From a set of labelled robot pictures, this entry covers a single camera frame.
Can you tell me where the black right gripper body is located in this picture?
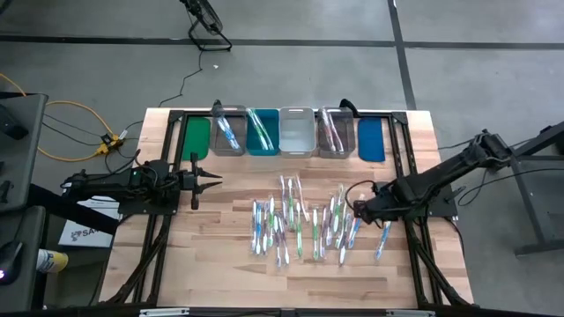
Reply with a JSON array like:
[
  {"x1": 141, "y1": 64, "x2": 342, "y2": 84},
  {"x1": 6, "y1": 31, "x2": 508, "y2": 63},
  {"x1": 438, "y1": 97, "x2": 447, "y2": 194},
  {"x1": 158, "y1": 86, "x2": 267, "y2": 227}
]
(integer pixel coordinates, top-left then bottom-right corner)
[{"x1": 352, "y1": 193, "x2": 393, "y2": 226}]

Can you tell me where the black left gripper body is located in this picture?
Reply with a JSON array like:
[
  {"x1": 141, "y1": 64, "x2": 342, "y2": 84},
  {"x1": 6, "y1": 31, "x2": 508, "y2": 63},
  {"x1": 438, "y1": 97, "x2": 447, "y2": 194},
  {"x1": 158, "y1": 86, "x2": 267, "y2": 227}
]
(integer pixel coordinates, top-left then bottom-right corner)
[{"x1": 175, "y1": 151, "x2": 200, "y2": 211}]

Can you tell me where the blue toothbrush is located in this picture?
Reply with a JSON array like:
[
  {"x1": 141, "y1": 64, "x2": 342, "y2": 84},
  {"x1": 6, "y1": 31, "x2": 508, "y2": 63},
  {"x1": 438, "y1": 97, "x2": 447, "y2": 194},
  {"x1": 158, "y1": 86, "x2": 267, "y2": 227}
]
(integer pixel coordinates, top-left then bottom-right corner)
[
  {"x1": 255, "y1": 202, "x2": 263, "y2": 255},
  {"x1": 222, "y1": 118, "x2": 242, "y2": 152},
  {"x1": 214, "y1": 110, "x2": 237, "y2": 149},
  {"x1": 347, "y1": 217, "x2": 363, "y2": 250},
  {"x1": 375, "y1": 221, "x2": 392, "y2": 261}
]

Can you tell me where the smoky grey translucent bin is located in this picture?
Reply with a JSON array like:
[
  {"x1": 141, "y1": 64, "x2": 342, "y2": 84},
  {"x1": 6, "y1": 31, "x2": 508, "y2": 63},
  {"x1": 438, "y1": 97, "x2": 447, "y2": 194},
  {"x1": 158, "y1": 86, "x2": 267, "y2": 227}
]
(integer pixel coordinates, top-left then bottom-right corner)
[
  {"x1": 316, "y1": 106, "x2": 356, "y2": 159},
  {"x1": 209, "y1": 104, "x2": 248, "y2": 158}
]

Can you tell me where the teal plastic bin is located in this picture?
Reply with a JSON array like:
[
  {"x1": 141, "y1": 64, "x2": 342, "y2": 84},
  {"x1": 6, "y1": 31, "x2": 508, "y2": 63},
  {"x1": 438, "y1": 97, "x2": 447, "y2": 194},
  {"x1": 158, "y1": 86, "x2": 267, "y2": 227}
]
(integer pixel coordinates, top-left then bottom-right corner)
[{"x1": 244, "y1": 107, "x2": 281, "y2": 157}]

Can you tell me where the white plastic bin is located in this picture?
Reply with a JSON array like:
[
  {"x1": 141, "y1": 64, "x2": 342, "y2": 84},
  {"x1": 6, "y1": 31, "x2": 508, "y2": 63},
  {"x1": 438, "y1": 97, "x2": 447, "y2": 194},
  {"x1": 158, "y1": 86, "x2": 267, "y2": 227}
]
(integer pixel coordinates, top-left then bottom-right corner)
[{"x1": 278, "y1": 107, "x2": 318, "y2": 159}]

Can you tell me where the white cardboard box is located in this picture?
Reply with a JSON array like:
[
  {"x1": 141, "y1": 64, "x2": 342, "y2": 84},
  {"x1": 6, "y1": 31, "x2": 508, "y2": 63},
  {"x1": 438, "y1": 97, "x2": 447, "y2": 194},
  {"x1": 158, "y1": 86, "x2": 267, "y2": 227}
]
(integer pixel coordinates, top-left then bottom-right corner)
[{"x1": 58, "y1": 193, "x2": 122, "y2": 248}]

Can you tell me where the black flat bar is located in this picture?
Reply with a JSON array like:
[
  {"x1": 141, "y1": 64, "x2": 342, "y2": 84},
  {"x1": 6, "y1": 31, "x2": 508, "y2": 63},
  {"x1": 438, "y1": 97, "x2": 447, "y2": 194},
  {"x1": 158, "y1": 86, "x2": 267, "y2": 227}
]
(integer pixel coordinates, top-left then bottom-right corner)
[{"x1": 26, "y1": 182, "x2": 121, "y2": 236}]

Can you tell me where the black floor fan stand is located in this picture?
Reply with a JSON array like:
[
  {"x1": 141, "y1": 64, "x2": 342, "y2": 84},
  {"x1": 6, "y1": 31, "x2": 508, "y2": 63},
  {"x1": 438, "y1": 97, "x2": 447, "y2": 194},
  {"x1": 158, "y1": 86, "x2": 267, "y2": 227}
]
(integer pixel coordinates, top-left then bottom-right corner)
[{"x1": 178, "y1": 0, "x2": 234, "y2": 53}]

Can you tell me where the yellow and white can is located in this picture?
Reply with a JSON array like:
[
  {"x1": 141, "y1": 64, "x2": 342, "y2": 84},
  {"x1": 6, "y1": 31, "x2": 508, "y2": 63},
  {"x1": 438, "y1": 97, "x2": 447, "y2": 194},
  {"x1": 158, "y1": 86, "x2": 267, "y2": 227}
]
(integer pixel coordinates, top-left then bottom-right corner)
[{"x1": 35, "y1": 248, "x2": 70, "y2": 274}]

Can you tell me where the grey side desk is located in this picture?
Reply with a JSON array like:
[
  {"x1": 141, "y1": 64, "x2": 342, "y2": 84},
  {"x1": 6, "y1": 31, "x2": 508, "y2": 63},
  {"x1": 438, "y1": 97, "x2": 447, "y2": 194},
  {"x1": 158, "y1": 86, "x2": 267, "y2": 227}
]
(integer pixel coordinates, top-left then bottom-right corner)
[
  {"x1": 0, "y1": 205, "x2": 48, "y2": 313},
  {"x1": 0, "y1": 92, "x2": 48, "y2": 213}
]

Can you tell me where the black computer mouse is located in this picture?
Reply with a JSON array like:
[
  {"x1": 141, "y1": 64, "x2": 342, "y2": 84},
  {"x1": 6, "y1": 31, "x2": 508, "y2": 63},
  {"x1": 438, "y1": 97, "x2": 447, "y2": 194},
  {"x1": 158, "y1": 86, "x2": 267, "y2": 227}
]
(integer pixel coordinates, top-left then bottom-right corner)
[{"x1": 0, "y1": 240, "x2": 24, "y2": 285}]

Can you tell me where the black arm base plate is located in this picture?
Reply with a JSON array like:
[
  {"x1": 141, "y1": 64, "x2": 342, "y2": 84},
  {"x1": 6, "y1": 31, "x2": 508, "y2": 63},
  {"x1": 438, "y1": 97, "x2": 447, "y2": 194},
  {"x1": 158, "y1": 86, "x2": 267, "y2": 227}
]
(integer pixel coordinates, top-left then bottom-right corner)
[
  {"x1": 117, "y1": 181, "x2": 182, "y2": 217},
  {"x1": 396, "y1": 184, "x2": 459, "y2": 219}
]

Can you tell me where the black aluminium table frame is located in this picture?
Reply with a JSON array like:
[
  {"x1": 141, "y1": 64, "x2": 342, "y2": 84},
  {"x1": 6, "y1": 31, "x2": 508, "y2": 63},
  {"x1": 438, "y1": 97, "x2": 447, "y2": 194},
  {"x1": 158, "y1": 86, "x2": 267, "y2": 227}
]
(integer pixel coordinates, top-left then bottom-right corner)
[{"x1": 100, "y1": 108, "x2": 473, "y2": 308}]

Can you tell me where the black floor cable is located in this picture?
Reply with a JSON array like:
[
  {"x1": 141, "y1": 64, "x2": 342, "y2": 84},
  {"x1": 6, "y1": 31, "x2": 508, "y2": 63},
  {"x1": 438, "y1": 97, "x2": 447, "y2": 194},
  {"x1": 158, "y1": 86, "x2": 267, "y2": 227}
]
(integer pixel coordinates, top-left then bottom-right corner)
[{"x1": 157, "y1": 48, "x2": 204, "y2": 109}]

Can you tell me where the silver metal bracket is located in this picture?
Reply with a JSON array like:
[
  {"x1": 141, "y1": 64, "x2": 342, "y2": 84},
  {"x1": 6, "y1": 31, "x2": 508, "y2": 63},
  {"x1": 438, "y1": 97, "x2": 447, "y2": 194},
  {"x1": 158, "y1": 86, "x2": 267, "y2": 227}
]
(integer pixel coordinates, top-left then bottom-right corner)
[
  {"x1": 138, "y1": 307, "x2": 191, "y2": 317},
  {"x1": 385, "y1": 309, "x2": 436, "y2": 317}
]

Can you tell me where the yellow extension cable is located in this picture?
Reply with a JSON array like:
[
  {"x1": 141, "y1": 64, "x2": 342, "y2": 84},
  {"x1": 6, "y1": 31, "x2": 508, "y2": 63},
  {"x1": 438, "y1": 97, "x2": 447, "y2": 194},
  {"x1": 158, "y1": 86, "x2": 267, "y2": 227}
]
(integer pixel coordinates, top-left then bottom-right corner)
[{"x1": 0, "y1": 72, "x2": 111, "y2": 163}]

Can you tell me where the black desk frame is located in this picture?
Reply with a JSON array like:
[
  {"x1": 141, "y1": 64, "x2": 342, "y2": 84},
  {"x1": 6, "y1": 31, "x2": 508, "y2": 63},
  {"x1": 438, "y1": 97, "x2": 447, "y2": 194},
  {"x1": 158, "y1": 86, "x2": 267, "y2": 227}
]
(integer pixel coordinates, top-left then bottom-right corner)
[{"x1": 486, "y1": 119, "x2": 564, "y2": 257}]

